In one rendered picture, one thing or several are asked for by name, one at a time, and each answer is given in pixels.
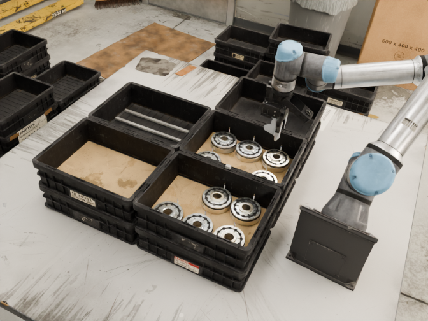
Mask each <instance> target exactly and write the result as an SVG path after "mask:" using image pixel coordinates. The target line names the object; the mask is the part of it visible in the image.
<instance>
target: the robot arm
mask: <svg viewBox="0 0 428 321"><path fill-rule="evenodd" d="M340 64H341V62H340V60H339V59H335V58H332V57H330V56H328V57H327V56H323V55H317V54H313V53H308V52H303V47H302V45H301V44H300V43H297V42H296V41H292V40H287V41H283V42H281V43H280V44H279V45H278V49H277V53H276V56H275V67H274V72H273V79H272V81H271V80H270V81H269V83H268V84H267V85H266V90H267V92H266V97H265V99H264V102H263V103H262V109H261V114H260V115H262V116H265V117H267V118H270V119H272V121H271V124H268V125H265V126H264V130H265V131H267V132H269V133H271V134H272V135H273V136H274V141H276V140H277V139H278V138H279V137H280V133H281V130H283V129H284V127H285V124H286V121H287V117H288V114H289V110H290V111H292V112H293V113H294V114H295V115H296V116H297V117H298V118H300V119H301V120H302V121H303V122H304V123H307V122H308V121H310V120H311V118H312V116H313V112H312V111H311V110H310V109H309V108H308V107H307V106H306V105H305V104H304V103H303V102H301V101H300V100H299V99H298V98H297V97H296V96H295V95H293V90H294V87H295V84H296V78H297V76H300V77H303V78H305V81H306V85H307V87H308V88H309V89H310V90H311V91H312V92H321V91H323V90H325V89H342V88H352V87H369V86H379V85H396V84H405V83H414V84H415V85H416V86H418V87H417V88H416V89H415V90H414V92H413V93H412V95H411V96H410V97H409V98H408V100H407V101H406V102H405V104H404V105H403V107H402V108H401V109H400V110H399V112H398V113H397V115H396V116H395V117H394V118H393V120H392V121H391V123H390V124H389V125H388V126H387V128H386V129H385V130H384V132H383V133H382V135H381V136H380V137H379V138H378V140H377V141H374V142H370V143H368V144H367V145H366V147H365V148H364V149H363V151H362V152H355V153H353V154H352V156H351V157H350V158H349V160H348V165H347V167H346V169H345V172H344V173H343V176H342V178H341V181H340V183H339V185H338V187H337V189H336V192H335V194H334V195H333V196H332V197H331V198H330V200H329V201H328V202H327V203H326V204H325V205H324V207H323V208H322V210H321V213H323V214H326V215H328V216H330V217H332V218H335V219H337V220H339V221H341V222H343V223H346V224H348V225H351V226H352V227H355V228H357V229H360V230H362V231H364V232H366V229H367V225H368V217H369V208H370V206H371V203H372V202H373V199H374V197H375V196H377V195H379V194H382V193H384V192H386V191H387V190H388V189H389V188H390V187H391V186H392V184H393V182H394V180H395V177H396V174H398V172H399V171H400V169H401V168H402V167H403V156H404V155H405V153H406V152H407V151H408V149H409V148H410V147H411V145H412V144H413V143H414V142H415V140H416V139H417V138H418V136H419V135H420V133H421V132H422V131H423V130H424V128H425V127H426V126H427V124H428V54H427V55H418V56H416V57H415V58H414V59H410V60H402V61H387V62H371V63H362V64H347V65H340ZM266 100H267V101H266Z"/></svg>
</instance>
